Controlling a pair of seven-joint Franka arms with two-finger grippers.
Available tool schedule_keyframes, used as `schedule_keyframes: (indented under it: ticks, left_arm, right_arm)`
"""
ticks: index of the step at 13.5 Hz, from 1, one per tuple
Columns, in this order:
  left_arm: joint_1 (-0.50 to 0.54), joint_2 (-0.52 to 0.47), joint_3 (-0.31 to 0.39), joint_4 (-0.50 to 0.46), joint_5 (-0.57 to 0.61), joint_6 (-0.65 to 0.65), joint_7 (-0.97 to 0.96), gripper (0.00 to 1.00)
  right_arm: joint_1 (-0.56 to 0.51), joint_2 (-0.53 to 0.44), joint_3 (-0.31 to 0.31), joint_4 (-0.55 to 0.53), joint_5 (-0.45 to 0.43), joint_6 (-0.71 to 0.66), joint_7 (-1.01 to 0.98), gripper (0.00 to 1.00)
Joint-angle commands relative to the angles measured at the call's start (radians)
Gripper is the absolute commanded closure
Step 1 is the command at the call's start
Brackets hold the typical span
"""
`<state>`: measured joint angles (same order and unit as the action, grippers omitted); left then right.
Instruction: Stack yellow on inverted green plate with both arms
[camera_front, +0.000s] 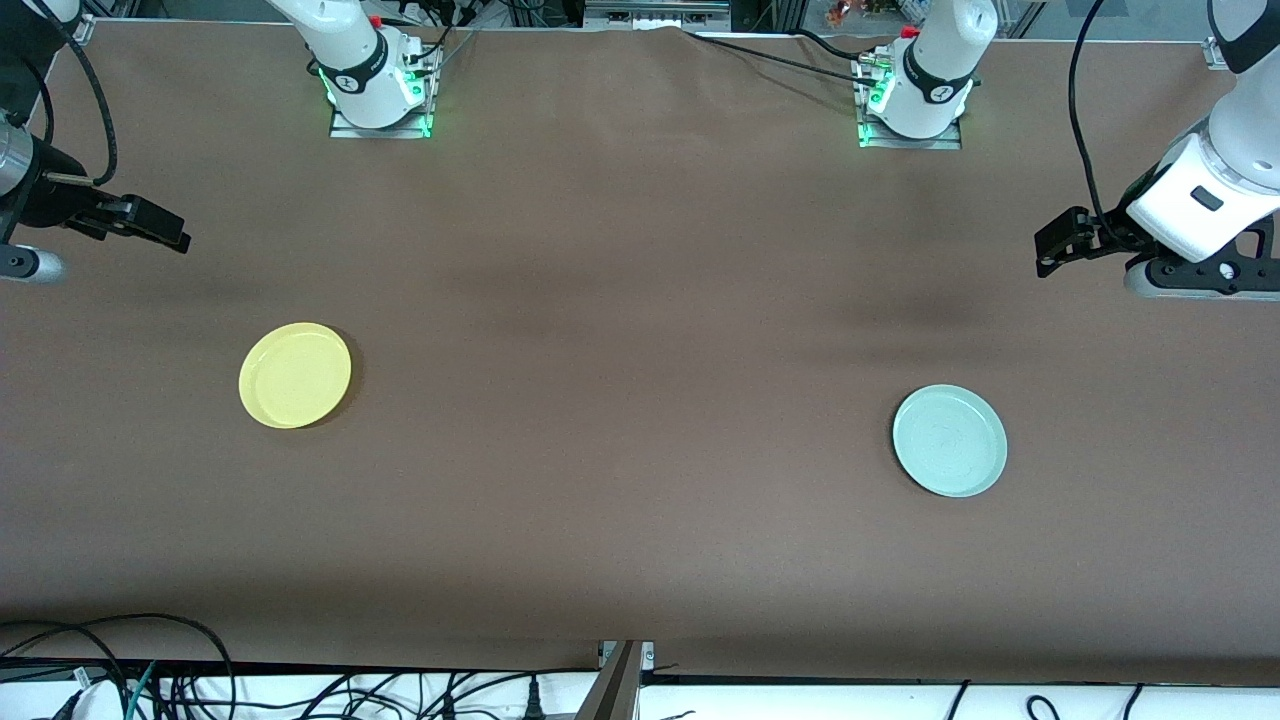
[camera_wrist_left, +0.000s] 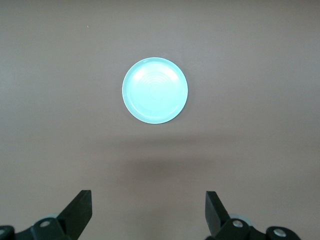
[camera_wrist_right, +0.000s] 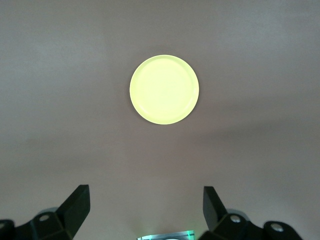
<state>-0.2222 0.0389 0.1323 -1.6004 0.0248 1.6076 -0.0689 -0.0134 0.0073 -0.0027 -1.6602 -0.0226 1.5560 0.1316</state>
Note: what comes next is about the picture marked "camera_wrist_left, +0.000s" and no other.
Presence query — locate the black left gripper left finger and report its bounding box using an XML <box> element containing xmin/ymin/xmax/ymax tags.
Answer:
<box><xmin>0</xmin><ymin>189</ymin><xmax>93</xmax><ymax>240</ymax></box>

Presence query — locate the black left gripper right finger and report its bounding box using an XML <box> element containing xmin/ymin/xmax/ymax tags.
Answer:
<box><xmin>205</xmin><ymin>190</ymin><xmax>301</xmax><ymax>240</ymax></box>

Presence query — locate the light green plate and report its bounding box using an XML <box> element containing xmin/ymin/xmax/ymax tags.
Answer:
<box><xmin>121</xmin><ymin>57</ymin><xmax>190</xmax><ymax>125</ymax></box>

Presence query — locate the brown table cover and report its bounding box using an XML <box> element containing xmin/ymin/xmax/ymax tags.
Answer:
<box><xmin>0</xmin><ymin>0</ymin><xmax>320</xmax><ymax>240</ymax></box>

